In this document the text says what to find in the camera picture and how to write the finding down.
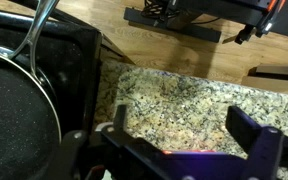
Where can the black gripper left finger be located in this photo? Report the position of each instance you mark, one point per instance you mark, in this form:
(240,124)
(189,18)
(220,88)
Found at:
(121,120)

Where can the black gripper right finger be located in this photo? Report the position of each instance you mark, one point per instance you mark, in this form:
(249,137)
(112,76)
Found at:
(262,150)

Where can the black portable cooktop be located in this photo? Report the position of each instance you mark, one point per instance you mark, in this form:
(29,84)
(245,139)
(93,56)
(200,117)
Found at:
(75,63)

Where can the dark wooden ledge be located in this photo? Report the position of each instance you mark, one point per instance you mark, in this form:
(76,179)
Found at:
(280,71)

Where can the black speckled frying pan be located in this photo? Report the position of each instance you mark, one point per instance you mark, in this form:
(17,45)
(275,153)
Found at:
(14,120)

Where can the black flat stand base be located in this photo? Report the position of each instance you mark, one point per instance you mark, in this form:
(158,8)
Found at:
(197,30)

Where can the black frame with orange parts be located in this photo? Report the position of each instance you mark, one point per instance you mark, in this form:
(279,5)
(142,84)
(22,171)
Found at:
(237,10)

